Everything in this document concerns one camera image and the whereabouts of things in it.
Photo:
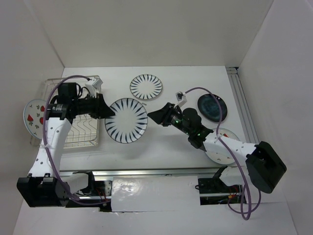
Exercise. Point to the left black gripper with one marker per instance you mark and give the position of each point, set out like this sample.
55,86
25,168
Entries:
101,109

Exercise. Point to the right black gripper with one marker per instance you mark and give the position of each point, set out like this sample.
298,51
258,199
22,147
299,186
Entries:
163,114

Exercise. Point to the blue striped plate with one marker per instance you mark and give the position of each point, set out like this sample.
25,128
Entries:
146,87
129,122

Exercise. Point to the strawberry pattern plate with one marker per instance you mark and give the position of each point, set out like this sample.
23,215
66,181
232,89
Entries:
220,158
33,116

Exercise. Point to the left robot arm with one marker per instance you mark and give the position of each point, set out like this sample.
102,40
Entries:
43,186

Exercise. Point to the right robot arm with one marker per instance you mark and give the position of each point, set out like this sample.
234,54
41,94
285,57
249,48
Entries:
264,166

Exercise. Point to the right dark blue glazed plate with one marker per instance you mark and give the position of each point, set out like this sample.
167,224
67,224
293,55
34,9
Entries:
209,108

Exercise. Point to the white glossy cover sheet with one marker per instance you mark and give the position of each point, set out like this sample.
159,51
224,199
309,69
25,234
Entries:
154,194

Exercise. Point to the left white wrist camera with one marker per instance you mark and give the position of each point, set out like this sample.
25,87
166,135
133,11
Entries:
94,86

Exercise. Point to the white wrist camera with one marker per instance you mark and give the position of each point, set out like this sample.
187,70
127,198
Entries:
94,86
181,99

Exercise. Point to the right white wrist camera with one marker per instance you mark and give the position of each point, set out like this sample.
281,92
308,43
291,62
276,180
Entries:
181,99

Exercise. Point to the white wire dish rack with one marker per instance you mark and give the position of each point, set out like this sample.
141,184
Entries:
84,131

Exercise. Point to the aluminium rail frame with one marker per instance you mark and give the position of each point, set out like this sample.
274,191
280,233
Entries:
161,149

